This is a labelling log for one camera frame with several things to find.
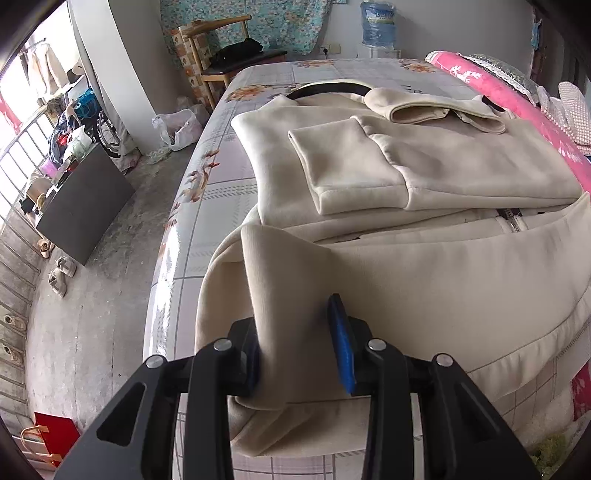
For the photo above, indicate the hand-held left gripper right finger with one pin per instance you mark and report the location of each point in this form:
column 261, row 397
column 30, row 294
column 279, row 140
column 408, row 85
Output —
column 341, row 350

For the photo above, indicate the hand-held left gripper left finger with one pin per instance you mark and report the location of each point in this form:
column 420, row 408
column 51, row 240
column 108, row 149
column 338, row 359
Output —
column 240, row 364

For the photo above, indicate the beige zip jacket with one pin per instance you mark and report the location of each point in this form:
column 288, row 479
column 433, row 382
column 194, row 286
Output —
column 415, row 277

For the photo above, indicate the beige shoe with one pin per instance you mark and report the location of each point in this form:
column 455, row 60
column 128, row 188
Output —
column 65, row 267
column 57, row 284

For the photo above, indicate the red bag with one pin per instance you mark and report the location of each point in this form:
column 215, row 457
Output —
column 53, row 438

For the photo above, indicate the bed with floral plaid sheet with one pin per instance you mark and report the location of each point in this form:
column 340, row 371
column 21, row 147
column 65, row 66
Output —
column 217, row 152

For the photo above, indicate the white fluffy rug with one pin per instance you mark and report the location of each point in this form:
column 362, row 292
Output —
column 545, row 434

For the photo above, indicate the dark grey cabinet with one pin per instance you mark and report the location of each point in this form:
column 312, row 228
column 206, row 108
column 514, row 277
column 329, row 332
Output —
column 87, row 203

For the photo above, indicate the white plastic bag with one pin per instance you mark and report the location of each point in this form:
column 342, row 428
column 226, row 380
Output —
column 178, row 129

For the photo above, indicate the metal railing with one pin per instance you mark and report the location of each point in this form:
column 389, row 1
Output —
column 14, row 258

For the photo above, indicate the wheelchair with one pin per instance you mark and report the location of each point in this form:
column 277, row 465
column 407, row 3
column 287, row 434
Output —
column 106, row 134

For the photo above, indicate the pink floral blanket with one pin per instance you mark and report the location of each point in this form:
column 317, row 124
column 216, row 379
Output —
column 517, row 101

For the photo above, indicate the black bag on chair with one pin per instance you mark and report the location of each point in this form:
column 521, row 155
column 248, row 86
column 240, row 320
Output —
column 238, row 53

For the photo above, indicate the wooden chair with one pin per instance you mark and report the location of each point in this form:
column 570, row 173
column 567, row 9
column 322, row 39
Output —
column 194, row 50

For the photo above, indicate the lace-trimmed floral pillow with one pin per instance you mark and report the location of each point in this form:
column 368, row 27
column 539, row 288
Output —
column 503, row 74

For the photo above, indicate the blue water jug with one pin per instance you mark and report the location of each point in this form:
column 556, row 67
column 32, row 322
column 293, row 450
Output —
column 378, row 25

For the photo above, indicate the pink checkered cloth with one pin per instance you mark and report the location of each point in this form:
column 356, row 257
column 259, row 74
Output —
column 572, row 115

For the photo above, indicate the teal floral hanging cloth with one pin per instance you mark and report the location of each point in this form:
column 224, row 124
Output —
column 277, row 23

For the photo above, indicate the hanging beige garment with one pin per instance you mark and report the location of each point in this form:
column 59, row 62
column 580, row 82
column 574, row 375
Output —
column 46, row 67

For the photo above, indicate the wall socket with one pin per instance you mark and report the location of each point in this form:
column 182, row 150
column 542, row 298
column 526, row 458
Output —
column 330, row 50

